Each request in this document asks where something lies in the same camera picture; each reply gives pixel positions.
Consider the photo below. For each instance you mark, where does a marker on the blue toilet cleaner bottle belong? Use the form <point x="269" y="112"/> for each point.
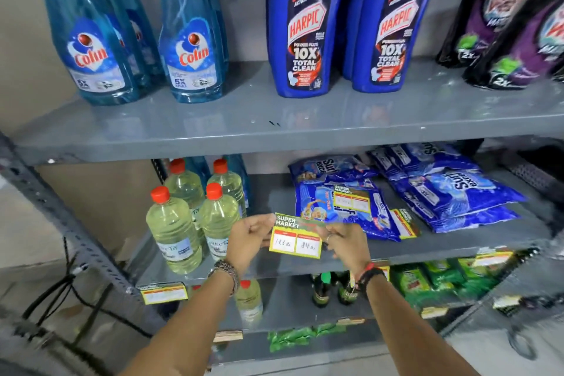
<point x="390" y="23"/>
<point x="302" y="27"/>

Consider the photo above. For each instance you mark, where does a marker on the black wrist band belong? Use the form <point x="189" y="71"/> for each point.
<point x="369" y="276"/>

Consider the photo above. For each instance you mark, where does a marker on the blue glass cleaner bottle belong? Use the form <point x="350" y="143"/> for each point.
<point x="147" y="36"/>
<point x="189" y="49"/>
<point x="90" y="49"/>
<point x="125" y="14"/>

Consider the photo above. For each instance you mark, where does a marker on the dark purple detergent pouch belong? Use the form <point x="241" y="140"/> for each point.
<point x="484" y="10"/>
<point x="528" y="49"/>

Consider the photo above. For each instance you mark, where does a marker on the dark green glass bottle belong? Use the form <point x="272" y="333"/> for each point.
<point x="348" y="292"/>
<point x="321" y="292"/>

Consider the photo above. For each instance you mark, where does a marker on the grey metal shelving rack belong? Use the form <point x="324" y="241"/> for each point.
<point x="264" y="115"/>

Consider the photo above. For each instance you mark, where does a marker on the person's right forearm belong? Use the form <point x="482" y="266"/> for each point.
<point x="414" y="327"/>

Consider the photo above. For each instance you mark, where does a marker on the yellow red shelf price tag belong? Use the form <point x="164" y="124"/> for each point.
<point x="351" y="321"/>
<point x="385" y="271"/>
<point x="434" y="312"/>
<point x="228" y="336"/>
<point x="163" y="293"/>
<point x="506" y="301"/>
<point x="492" y="258"/>

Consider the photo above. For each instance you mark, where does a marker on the green detergent packet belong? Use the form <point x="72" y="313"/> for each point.
<point x="412" y="285"/>
<point x="330" y="329"/>
<point x="440" y="274"/>
<point x="478" y="278"/>
<point x="288" y="340"/>

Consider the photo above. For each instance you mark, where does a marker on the person's right thumb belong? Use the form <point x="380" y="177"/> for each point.
<point x="335" y="229"/>

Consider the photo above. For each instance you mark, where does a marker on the person's left thumb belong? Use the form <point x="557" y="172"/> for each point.
<point x="263" y="220"/>

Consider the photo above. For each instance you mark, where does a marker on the person's right hand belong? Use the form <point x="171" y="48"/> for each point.
<point x="350" y="248"/>

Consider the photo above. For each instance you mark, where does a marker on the person's left forearm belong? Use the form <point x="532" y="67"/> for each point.
<point x="185" y="327"/>

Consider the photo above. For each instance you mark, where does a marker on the pale yellow liquid bottle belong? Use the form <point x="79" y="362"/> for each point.
<point x="249" y="301"/>

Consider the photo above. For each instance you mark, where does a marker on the silver metal wristwatch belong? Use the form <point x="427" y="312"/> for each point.
<point x="225" y="272"/>

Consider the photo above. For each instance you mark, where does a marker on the blue detergent powder packet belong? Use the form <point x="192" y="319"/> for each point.
<point x="480" y="218"/>
<point x="330" y="167"/>
<point x="462" y="190"/>
<point x="317" y="208"/>
<point x="418" y="155"/>

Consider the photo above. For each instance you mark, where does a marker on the person's left hand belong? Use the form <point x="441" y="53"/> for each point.
<point x="246" y="243"/>

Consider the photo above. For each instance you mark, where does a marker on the clear yellow red-capped bottle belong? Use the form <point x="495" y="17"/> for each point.
<point x="219" y="217"/>
<point x="174" y="230"/>
<point x="187" y="186"/>
<point x="230" y="184"/>

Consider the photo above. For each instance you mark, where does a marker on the yellow green price tag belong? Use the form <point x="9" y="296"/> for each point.
<point x="351" y="201"/>
<point x="296" y="241"/>

